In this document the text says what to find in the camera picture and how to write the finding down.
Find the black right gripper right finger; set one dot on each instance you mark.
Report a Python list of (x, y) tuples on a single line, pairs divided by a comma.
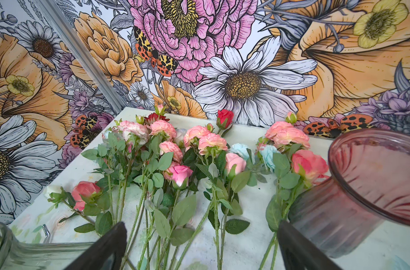
[(299, 253)]

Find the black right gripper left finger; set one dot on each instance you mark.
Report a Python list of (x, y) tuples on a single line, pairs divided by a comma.
[(105, 254)]

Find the clear glass vase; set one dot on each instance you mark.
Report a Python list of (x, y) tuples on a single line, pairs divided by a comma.
[(15, 255)]

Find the dark pink glass vase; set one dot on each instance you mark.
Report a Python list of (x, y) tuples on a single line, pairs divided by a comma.
[(369, 184)]

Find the pink flower stems on table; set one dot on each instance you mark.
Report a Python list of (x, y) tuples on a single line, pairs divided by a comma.
[(164, 184)]

